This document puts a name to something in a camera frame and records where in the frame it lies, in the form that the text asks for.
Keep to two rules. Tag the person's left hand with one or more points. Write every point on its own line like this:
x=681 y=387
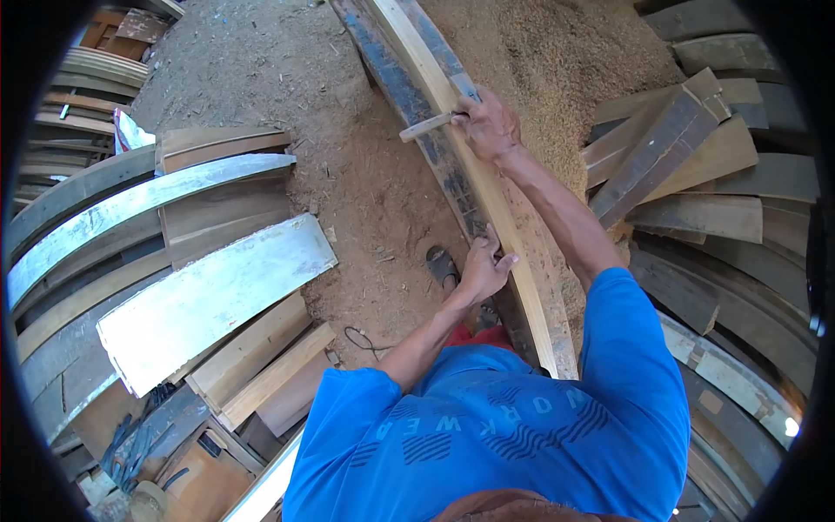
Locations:
x=481 y=273

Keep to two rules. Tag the person's right hand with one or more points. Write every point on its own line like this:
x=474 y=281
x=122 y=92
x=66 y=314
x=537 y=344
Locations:
x=490 y=127

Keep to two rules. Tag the person's right fingers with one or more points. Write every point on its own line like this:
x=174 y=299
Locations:
x=462 y=114

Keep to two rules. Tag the person's left thumb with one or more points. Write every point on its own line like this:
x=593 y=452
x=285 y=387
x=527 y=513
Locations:
x=507 y=262

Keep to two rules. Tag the person's left fingers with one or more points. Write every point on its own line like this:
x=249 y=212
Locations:
x=489 y=238

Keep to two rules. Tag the long light wood plank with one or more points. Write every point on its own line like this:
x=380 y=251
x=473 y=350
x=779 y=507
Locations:
x=486 y=189

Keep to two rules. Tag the dark worn wooden beam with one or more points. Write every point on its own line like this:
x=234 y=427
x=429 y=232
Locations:
x=404 y=85

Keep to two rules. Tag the pile of sawdust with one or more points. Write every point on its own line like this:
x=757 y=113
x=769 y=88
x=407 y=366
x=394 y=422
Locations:
x=561 y=59

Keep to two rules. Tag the person's body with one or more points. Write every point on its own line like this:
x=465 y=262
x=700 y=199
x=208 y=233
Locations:
x=496 y=430

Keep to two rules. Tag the pile of dark brown boards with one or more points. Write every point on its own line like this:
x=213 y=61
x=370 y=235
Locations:
x=711 y=215

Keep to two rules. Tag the light brown wood board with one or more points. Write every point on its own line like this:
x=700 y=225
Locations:
x=277 y=378
x=251 y=352

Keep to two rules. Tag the white painted board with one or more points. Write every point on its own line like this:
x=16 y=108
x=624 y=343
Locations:
x=215 y=300

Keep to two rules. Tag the white plastic bag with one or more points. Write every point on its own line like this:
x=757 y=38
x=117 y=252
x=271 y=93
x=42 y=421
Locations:
x=129 y=134

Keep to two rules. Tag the long grey white curved plank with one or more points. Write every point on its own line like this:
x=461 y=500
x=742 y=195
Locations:
x=130 y=209

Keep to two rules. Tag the pile of weathered grey planks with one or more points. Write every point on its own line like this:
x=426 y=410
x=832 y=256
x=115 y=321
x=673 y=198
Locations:
x=91 y=274

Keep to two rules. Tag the bundle of grey blue strips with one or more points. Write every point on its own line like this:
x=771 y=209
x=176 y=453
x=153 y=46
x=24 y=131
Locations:
x=134 y=447

